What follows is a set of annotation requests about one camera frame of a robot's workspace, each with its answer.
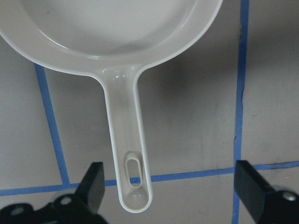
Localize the beige plastic dustpan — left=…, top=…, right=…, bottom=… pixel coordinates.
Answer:
left=0, top=0, right=222, bottom=213

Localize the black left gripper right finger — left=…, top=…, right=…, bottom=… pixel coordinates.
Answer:
left=234, top=160, right=299, bottom=224

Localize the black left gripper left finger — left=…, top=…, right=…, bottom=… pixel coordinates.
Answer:
left=51, top=162, right=105, bottom=224

